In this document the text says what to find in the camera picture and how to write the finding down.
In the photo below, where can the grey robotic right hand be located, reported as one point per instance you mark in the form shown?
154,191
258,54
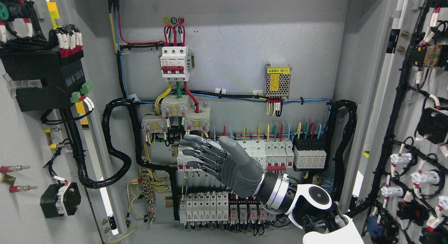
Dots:
227,161

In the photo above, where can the grey cabinet door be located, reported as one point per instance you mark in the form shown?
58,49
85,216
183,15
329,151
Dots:
376,36
23,142

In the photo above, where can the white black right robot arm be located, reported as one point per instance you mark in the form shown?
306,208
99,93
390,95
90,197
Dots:
308,207

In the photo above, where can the beige current transformer right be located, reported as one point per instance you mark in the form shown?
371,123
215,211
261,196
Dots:
197,121

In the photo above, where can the beige current transformer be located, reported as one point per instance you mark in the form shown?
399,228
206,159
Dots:
172,106
197,121
154,124

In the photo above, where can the relay and terminal row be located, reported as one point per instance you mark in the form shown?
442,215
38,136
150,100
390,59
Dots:
245,212

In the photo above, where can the white lower breaker row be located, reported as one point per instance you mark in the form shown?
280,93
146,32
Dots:
209,207

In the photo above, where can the white breaker and socket row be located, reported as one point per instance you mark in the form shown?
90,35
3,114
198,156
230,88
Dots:
272,155

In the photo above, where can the beige current transformer top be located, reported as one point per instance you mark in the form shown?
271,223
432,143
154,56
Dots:
172,106

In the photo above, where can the beige current transformer left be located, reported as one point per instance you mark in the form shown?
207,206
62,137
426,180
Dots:
154,124

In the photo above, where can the black white surge protector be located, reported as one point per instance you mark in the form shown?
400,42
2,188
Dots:
309,154

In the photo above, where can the metal mesh power supply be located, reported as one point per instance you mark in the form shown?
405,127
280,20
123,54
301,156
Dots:
277,80

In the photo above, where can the red white main breaker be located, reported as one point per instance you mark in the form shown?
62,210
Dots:
176,63

